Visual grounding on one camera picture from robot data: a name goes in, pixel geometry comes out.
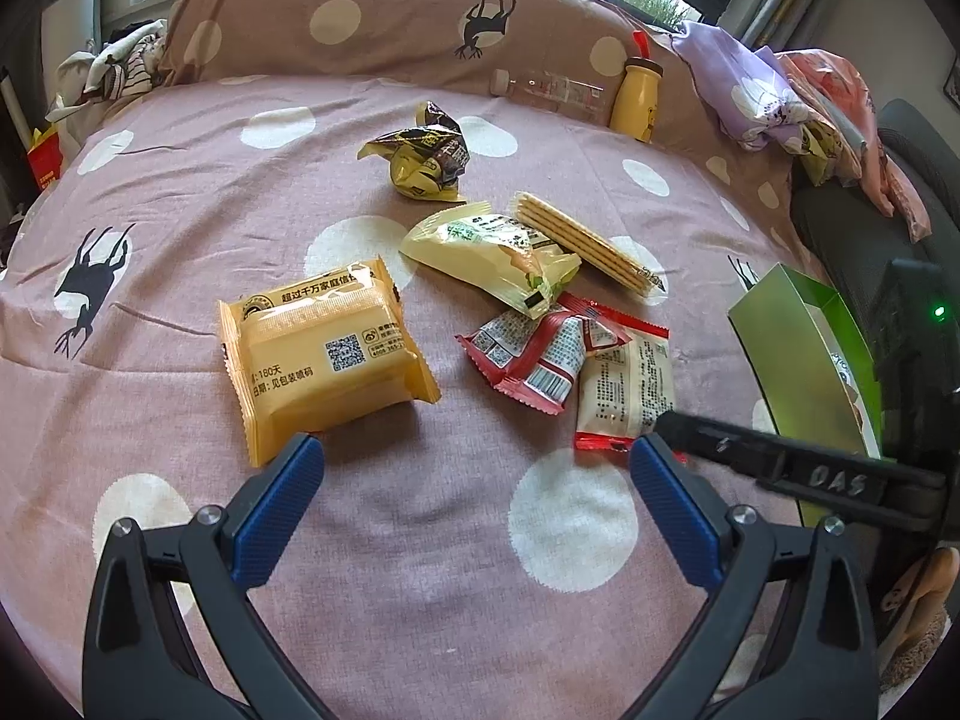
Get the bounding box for pink polka dot bedsheet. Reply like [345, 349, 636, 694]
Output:
[2, 0, 807, 718]

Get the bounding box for yellow patterned cloth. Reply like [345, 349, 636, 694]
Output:
[799, 121, 862, 185]

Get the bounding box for white red-edged snack packet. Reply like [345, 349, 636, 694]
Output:
[560, 293, 675, 452]

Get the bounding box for black yellow snack bag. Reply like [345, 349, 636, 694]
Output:
[356, 101, 470, 203]

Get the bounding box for yellow drink bottle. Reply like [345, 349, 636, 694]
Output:
[608, 29, 664, 143]

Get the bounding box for pink floral cloth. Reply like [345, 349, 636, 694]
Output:
[776, 49, 932, 242]

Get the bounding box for green cardboard box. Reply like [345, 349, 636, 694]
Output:
[725, 262, 887, 529]

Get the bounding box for small red white packets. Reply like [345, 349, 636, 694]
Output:
[455, 305, 628, 416]

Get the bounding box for clear plastic bottle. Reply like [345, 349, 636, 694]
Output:
[488, 68, 607, 125]

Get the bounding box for yellow cracker packet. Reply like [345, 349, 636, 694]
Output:
[514, 192, 665, 296]

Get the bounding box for purple polka dot cloth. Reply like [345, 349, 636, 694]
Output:
[672, 21, 812, 156]

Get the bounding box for dark grey sofa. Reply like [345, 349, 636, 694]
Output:
[790, 96, 960, 332]

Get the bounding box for white striped cloth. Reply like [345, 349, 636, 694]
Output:
[46, 18, 167, 124]

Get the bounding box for orange yellow cake packet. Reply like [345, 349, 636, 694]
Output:
[218, 257, 441, 468]

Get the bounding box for pale yellow snack bag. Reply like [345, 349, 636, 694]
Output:
[400, 202, 581, 320]

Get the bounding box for human foot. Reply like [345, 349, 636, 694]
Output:
[880, 548, 958, 692]

